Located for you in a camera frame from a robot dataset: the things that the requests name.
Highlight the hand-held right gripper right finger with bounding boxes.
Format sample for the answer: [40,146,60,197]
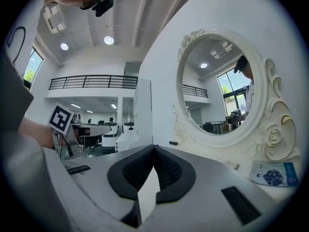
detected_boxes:
[142,144,278,232]

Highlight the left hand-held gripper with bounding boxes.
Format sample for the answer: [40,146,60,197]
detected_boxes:
[47,102,112,160]

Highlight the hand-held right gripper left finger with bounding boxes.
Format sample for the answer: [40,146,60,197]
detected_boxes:
[63,144,155,228]

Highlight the person's left forearm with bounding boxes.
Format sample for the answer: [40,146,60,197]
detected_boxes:
[18,116,70,149]

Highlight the white dressing table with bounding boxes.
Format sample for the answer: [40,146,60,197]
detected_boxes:
[115,139,299,224]

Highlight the white robot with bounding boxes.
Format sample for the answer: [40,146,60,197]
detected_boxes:
[122,120,136,140]
[101,122,120,147]

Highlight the white background desk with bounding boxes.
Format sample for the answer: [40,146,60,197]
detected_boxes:
[114,130,140,153]

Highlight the black balcony railing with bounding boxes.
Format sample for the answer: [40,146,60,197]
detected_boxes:
[49,74,139,91]

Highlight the white partition panel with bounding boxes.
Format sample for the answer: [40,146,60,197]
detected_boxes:
[133,78,153,145]

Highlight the blue and white sachet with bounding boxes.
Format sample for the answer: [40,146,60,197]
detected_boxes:
[248,160,299,187]

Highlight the white ornate oval mirror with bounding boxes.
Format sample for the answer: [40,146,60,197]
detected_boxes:
[172,28,303,162]

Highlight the large window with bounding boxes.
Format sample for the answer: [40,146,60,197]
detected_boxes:
[23,46,44,85]

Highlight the person's white shirt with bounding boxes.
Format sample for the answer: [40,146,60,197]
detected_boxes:
[0,20,63,232]

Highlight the ceiling air conditioner unit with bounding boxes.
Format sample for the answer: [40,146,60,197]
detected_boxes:
[42,4,66,33]

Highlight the black head-worn camera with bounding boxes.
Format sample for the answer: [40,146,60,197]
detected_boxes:
[80,0,114,18]

